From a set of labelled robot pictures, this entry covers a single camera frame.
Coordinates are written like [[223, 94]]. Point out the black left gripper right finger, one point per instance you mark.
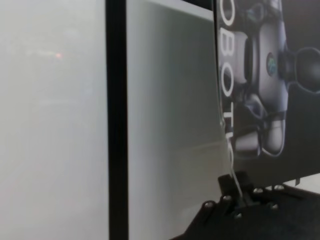
[[265, 215]]

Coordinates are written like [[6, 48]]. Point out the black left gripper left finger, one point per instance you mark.
[[226, 192]]

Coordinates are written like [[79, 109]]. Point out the black robot print poster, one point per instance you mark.
[[275, 87]]

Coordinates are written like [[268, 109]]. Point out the black tape frame outline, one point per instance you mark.
[[117, 125]]

